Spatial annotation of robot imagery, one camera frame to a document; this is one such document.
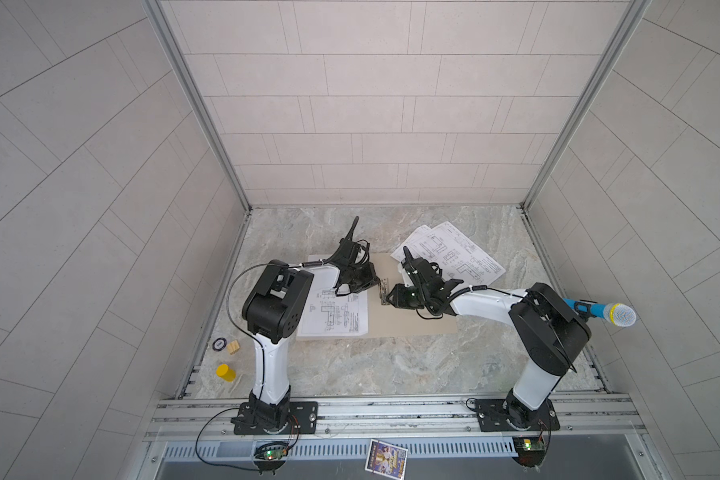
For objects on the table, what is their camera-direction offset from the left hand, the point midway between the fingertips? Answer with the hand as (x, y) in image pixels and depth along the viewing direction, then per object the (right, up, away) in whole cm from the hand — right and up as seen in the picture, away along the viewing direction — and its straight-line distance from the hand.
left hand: (388, 275), depth 96 cm
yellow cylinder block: (-41, -21, -23) cm, 51 cm away
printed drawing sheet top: (-18, -10, -8) cm, 22 cm away
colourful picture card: (-2, -36, -31) cm, 47 cm away
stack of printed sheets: (+23, +7, +7) cm, 25 cm away
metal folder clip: (-1, -5, -3) cm, 5 cm away
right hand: (-1, -6, -7) cm, 10 cm away
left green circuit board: (-27, -33, -32) cm, 53 cm away
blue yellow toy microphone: (+47, -3, -33) cm, 58 cm away
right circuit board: (+32, -36, -28) cm, 55 cm away
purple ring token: (-48, -17, -14) cm, 53 cm away
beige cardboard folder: (-1, -12, -7) cm, 14 cm away
